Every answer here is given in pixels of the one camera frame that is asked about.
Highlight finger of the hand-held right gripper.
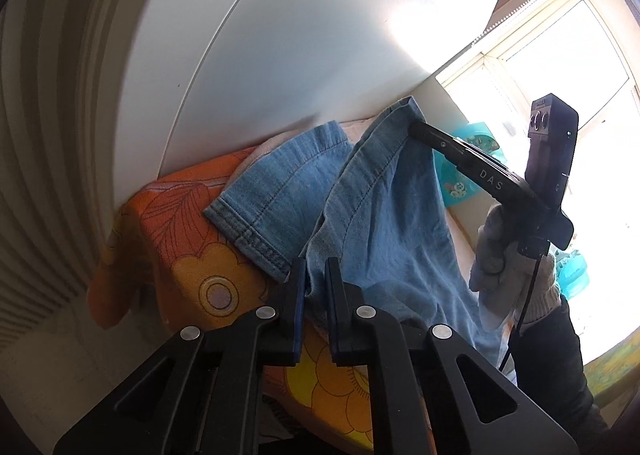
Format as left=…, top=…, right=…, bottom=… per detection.
left=409, top=121, right=477, bottom=169

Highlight white ribbed panel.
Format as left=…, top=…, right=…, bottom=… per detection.
left=0, top=0, right=168, bottom=351

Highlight large blue detergent bottle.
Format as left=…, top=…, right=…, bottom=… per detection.
left=556, top=250, right=592, bottom=301

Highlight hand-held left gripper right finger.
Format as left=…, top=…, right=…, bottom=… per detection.
left=325, top=257, right=581, bottom=455

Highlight window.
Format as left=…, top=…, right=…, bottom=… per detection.
left=435, top=0, right=640, bottom=371

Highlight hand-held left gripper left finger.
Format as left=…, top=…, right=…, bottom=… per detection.
left=52, top=257, right=307, bottom=455

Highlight small blue detergent bottle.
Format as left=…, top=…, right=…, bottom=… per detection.
left=439, top=120, right=502, bottom=207

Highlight white cabinet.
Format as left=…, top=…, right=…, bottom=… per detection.
left=115, top=0, right=583, bottom=216

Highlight person's right hand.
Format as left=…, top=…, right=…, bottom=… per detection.
left=470, top=205, right=562, bottom=333

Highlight orange floral bed sheet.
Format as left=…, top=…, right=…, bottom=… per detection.
left=89, top=148, right=431, bottom=455

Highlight blue denim pants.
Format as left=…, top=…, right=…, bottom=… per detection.
left=204, top=96, right=516, bottom=376

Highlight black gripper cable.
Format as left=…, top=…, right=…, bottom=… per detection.
left=497, top=250, right=543, bottom=373

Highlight white bead chain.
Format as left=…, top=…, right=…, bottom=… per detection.
left=434, top=0, right=553, bottom=81

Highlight person's right forearm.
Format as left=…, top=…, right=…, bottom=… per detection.
left=507, top=295, right=613, bottom=436

